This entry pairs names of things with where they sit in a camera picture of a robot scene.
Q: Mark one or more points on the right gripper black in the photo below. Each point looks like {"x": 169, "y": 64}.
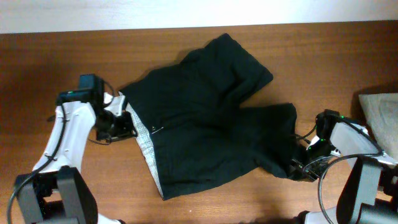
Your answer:
{"x": 310, "y": 174}

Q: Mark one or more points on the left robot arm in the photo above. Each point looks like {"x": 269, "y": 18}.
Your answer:
{"x": 55, "y": 192}

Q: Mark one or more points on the grey folded cloth right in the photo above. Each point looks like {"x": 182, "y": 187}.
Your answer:
{"x": 380, "y": 111}

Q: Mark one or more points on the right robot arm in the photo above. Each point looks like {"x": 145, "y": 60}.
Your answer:
{"x": 370, "y": 192}

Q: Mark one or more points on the black shorts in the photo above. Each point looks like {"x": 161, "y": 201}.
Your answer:
{"x": 193, "y": 131}

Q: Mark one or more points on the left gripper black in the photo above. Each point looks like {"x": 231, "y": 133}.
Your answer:
{"x": 122, "y": 130}

